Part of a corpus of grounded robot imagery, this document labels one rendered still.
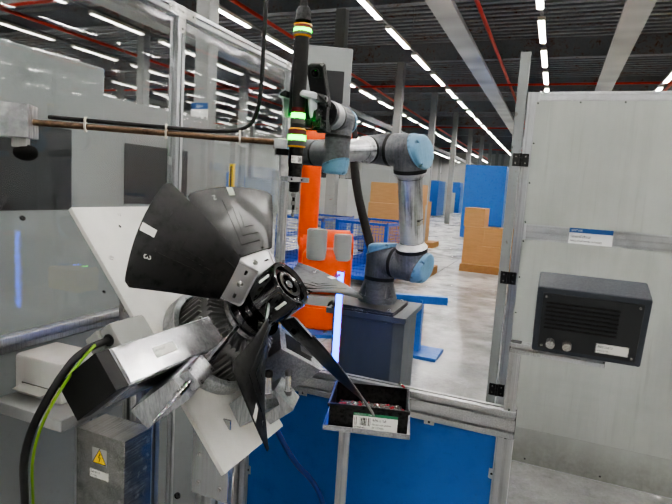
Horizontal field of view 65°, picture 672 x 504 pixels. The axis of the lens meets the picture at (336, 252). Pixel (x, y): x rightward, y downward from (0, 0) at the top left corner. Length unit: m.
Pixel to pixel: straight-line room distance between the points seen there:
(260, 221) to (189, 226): 0.29
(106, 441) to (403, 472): 0.87
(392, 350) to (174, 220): 1.10
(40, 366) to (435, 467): 1.13
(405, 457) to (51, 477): 1.06
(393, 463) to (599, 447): 1.65
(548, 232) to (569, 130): 0.52
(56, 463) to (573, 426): 2.42
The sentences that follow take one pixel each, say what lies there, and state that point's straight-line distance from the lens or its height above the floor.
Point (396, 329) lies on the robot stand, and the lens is 1.94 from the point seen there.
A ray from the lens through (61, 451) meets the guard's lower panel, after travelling 1.89.
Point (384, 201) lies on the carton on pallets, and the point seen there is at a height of 1.26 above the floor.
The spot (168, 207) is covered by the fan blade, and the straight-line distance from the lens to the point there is 1.09.
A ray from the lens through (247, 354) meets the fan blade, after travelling 0.97.
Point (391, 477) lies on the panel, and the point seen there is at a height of 0.56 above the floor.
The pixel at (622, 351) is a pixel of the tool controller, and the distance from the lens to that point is 1.53.
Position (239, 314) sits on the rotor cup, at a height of 1.15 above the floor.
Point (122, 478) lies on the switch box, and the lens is 1.41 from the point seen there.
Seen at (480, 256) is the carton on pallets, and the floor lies 0.31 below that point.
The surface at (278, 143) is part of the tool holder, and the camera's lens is 1.28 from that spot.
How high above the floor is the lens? 1.45
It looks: 7 degrees down
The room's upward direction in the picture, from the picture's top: 4 degrees clockwise
